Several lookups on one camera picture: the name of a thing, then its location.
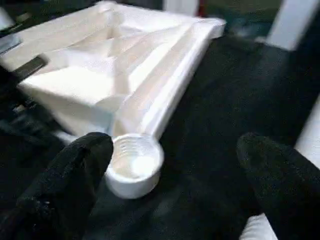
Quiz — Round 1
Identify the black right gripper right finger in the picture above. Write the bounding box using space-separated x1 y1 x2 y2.
236 133 320 240

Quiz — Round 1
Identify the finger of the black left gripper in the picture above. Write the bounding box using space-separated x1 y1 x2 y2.
15 56 51 77

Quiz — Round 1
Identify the white plastic table top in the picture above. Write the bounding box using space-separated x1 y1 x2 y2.
0 0 227 201

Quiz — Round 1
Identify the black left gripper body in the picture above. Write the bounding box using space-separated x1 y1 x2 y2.
0 74 51 133

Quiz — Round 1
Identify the white glass-door cabinet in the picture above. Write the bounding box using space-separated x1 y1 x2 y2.
162 0 312 52

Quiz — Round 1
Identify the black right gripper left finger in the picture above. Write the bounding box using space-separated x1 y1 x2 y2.
0 132 115 240

